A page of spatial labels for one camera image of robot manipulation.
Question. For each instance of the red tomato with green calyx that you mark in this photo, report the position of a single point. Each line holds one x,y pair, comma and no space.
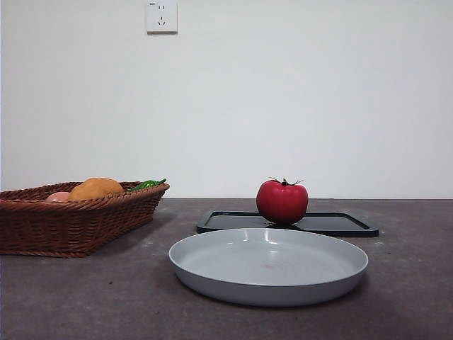
283,202

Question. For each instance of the green chili pepper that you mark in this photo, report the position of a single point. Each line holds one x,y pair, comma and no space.
147,185

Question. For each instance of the pale grey round plate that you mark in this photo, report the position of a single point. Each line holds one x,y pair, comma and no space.
269,262

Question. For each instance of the black rectangular tray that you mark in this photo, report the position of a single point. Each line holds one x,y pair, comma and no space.
339,223

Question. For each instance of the yellow-brown potato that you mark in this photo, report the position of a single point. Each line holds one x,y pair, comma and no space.
95,188

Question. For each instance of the brown wicker basket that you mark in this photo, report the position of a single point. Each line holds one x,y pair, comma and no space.
70,226

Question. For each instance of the pink-beige egg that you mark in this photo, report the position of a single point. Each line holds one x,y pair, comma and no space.
58,197

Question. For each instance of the white wall socket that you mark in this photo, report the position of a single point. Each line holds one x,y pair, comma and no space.
162,16

